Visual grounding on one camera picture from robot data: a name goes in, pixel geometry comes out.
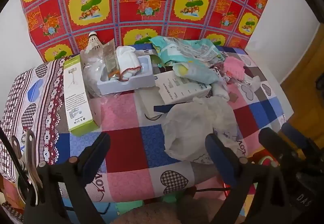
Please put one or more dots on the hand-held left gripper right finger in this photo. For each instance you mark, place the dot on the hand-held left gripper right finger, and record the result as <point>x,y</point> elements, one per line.
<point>220,155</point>

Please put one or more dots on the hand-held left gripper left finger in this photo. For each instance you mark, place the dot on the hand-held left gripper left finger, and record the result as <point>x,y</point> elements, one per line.
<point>92,155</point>

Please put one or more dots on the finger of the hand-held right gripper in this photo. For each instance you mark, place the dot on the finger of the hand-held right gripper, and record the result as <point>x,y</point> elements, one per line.
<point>270,139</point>
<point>291,129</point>

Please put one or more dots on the white plastic bag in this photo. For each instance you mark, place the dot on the white plastic bag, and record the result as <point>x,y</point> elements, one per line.
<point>192,125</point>

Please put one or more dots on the green and white box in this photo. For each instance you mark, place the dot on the green and white box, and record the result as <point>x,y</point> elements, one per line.
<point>76,97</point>

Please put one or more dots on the white printed carton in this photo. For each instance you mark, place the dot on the white printed carton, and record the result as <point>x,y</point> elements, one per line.
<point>177,89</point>

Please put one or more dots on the pink sponge cloth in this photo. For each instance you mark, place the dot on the pink sponge cloth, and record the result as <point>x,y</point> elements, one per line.
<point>234,67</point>

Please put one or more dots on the white tissue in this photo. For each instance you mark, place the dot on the white tissue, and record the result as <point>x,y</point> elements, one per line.
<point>253,82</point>
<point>200,73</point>

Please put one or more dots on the teal diaper package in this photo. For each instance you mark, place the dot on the teal diaper package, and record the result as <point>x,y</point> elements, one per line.
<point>177,49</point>

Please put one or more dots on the metal spring clip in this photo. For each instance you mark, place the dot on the metal spring clip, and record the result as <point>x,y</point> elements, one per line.
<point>27,163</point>

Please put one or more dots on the white foam tray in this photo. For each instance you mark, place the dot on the white foam tray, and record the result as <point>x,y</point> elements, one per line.
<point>126,87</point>

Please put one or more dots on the clear plastic bag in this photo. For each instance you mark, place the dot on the clear plastic bag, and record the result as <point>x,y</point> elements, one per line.
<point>92,67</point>

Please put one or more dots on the silver foil packet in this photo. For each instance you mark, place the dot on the silver foil packet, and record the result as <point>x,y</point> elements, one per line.
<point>110,59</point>

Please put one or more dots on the white sock red trim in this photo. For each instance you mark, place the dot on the white sock red trim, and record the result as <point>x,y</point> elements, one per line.
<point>126,59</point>

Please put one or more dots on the white shuttlecock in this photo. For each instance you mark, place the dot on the white shuttlecock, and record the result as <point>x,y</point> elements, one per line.
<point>93,41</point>

